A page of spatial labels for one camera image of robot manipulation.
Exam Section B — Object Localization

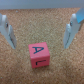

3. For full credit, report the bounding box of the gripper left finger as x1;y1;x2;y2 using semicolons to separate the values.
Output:
0;13;18;50

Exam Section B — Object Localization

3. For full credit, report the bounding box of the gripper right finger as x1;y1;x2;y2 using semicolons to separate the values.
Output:
62;12;84;50

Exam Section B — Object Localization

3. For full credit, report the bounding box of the pink block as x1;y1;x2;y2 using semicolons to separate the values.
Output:
28;42;52;69

